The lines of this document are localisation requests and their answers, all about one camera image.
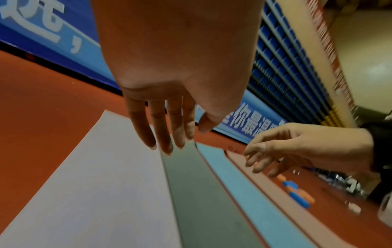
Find rows of blue stadium seats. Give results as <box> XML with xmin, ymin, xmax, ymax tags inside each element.
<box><xmin>246</xmin><ymin>0</ymin><xmax>356</xmax><ymax>128</ymax></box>

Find person's left hand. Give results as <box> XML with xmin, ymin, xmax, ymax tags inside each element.
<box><xmin>91</xmin><ymin>0</ymin><xmax>265</xmax><ymax>156</ymax></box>

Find black wristband with marker tags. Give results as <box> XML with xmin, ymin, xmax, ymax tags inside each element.
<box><xmin>360</xmin><ymin>119</ymin><xmax>392</xmax><ymax>173</ymax></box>

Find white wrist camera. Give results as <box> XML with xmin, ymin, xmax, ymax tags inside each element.
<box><xmin>377</xmin><ymin>191</ymin><xmax>392</xmax><ymax>228</ymax></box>

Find blue banner with white print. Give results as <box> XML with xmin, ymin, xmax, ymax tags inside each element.
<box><xmin>0</xmin><ymin>0</ymin><xmax>287</xmax><ymax>145</ymax></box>

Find light blue yoga mat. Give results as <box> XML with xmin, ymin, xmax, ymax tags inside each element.
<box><xmin>195</xmin><ymin>142</ymin><xmax>319</xmax><ymax>248</ymax></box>

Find peach yoga mat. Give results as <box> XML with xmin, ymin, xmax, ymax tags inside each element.
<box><xmin>226</xmin><ymin>150</ymin><xmax>359</xmax><ymax>248</ymax></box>

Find green yoga mat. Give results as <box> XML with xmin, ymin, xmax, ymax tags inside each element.
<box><xmin>160</xmin><ymin>139</ymin><xmax>270</xmax><ymax>248</ymax></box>

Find lilac yoga mat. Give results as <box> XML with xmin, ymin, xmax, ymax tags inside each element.
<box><xmin>0</xmin><ymin>109</ymin><xmax>183</xmax><ymax>248</ymax></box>

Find person's right hand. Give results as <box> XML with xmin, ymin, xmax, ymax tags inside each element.
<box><xmin>243</xmin><ymin>122</ymin><xmax>375</xmax><ymax>177</ymax></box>

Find red and white balcony banner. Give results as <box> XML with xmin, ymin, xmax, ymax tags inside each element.
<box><xmin>306</xmin><ymin>0</ymin><xmax>356</xmax><ymax>109</ymax></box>

